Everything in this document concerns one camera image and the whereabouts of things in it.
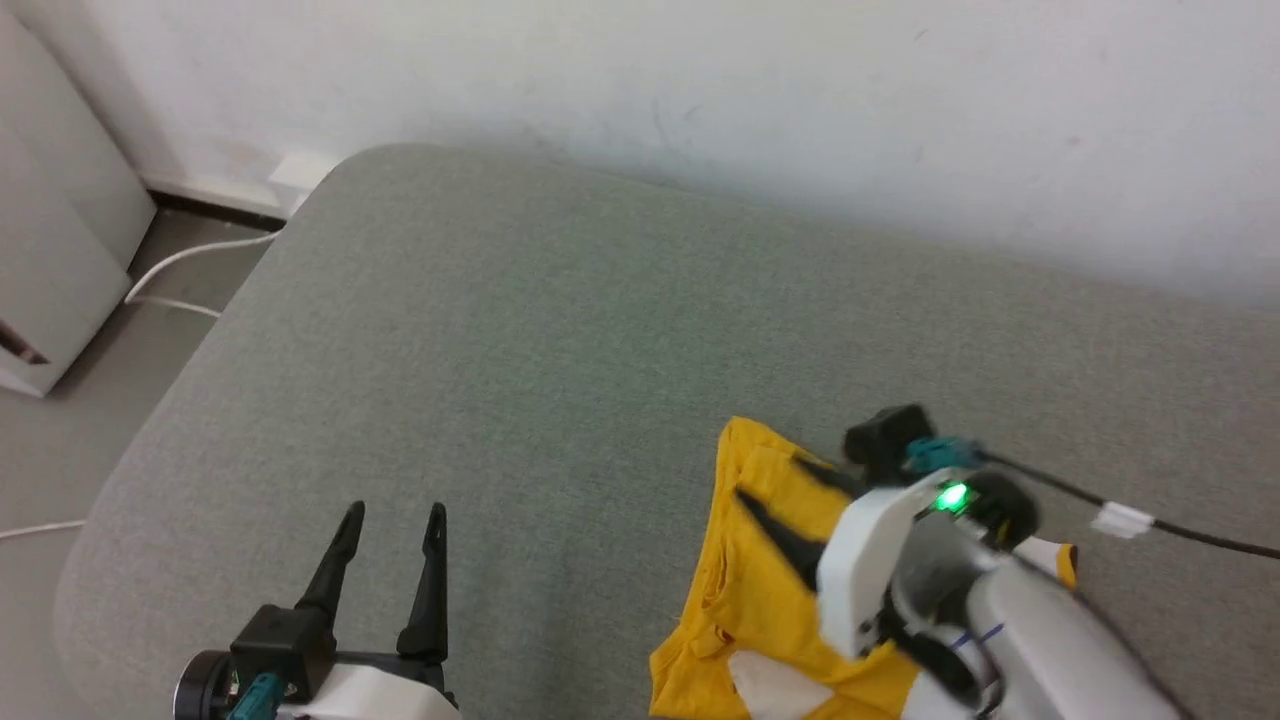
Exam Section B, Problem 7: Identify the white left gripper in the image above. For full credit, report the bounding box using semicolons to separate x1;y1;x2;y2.
175;501;462;720

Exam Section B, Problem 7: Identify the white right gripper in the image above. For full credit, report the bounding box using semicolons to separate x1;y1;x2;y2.
734;457;1042;662

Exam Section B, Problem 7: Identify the yellow cat face T-shirt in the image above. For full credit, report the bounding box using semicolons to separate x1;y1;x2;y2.
649;415;1080;720

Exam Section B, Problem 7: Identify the grey fabric sofa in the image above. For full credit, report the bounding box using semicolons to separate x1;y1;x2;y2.
55;142;1280;720

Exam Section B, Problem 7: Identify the dark baseboard strip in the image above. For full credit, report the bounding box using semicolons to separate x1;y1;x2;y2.
144;186;291;233

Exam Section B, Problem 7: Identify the white cabinet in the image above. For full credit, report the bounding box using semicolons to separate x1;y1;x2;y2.
0;8;158;398

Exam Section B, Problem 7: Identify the white right cable label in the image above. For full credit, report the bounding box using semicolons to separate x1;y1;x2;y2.
1090;500;1157;541

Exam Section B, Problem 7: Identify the straight white floor cable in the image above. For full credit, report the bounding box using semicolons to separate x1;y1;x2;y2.
0;519;88;542

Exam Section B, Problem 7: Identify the looped white floor cable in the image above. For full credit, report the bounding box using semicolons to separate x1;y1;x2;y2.
124;229;283;321

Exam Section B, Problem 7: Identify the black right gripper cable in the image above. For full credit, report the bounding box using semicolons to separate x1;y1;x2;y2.
905;437;1280;561

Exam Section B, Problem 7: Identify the white wall socket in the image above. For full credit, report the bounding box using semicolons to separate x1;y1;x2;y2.
267;150;338;217

